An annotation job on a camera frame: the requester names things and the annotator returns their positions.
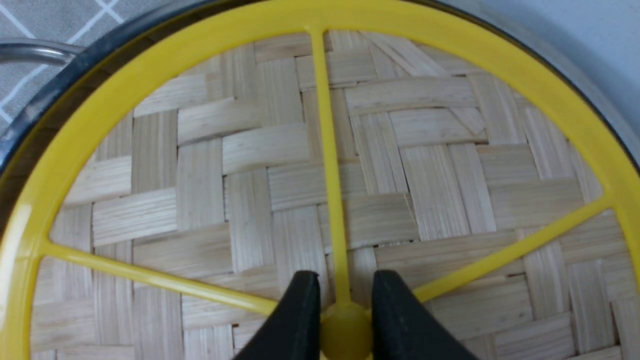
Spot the grey checkered tablecloth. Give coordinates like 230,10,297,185
0,0,164,129

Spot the yellow bamboo steamer lid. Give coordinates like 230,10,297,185
1,0,639,360

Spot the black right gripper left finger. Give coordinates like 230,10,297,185
234,270,321,360

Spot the stainless steel pot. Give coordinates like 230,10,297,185
0,0,640,176

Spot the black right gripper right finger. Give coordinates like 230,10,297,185
371,269,476,360

